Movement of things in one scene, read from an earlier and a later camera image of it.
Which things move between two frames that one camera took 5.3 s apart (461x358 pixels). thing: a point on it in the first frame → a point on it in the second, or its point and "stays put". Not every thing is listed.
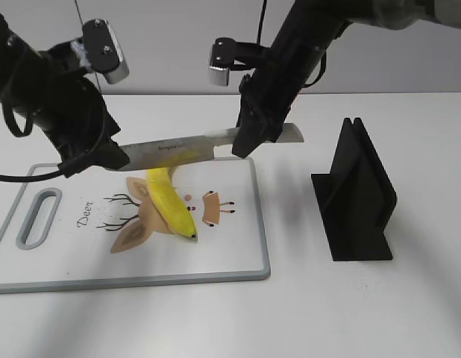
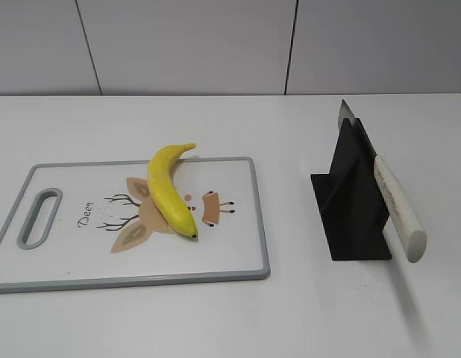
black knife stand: x=354 y=201 stays put
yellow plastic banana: x=171 y=206 stays put
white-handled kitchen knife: x=163 y=152 → x=400 y=221
